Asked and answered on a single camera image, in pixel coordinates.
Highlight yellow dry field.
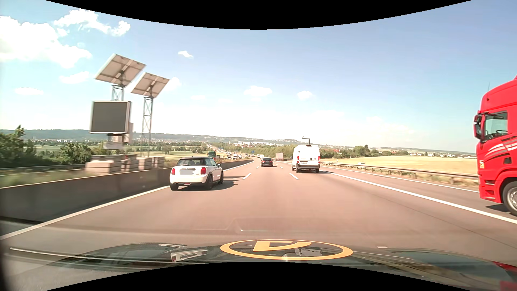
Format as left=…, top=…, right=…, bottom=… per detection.
left=323, top=155, right=479, bottom=175

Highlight wooded hill ridge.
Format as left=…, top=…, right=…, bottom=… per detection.
left=0, top=129, right=299, bottom=145

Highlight concrete median barrier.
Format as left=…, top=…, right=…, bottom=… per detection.
left=0, top=158, right=254, bottom=223

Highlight queue of vehicles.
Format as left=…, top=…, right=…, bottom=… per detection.
left=207, top=150, right=266, bottom=161

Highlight metal guard rail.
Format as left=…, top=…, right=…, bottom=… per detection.
left=320, top=161, right=480, bottom=182

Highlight red lorry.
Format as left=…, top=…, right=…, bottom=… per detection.
left=473, top=75, right=517, bottom=216

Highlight solar powered display sign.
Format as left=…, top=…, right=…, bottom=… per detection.
left=89, top=53, right=147, bottom=151

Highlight grass verge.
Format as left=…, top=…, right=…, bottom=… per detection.
left=0, top=169, right=97, bottom=188

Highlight stack of concrete blocks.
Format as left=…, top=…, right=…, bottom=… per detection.
left=84, top=154, right=166, bottom=175

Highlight white small car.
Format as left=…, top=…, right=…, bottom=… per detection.
left=169, top=157, right=224, bottom=191

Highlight solar panel on mast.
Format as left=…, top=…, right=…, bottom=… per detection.
left=130, top=72, right=170, bottom=157

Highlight green bushes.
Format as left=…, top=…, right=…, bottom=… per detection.
left=0, top=125, right=122, bottom=169

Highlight grey asphalt road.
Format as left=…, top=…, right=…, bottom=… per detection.
left=0, top=158, right=517, bottom=263

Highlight car's own bonnet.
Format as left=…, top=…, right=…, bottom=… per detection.
left=4, top=239, right=517, bottom=291

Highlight row of trees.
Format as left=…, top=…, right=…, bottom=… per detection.
left=210, top=142, right=408, bottom=160

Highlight white van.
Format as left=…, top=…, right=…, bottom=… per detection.
left=292, top=144, right=321, bottom=174

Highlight road markings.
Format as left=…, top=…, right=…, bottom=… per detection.
left=0, top=158, right=517, bottom=241

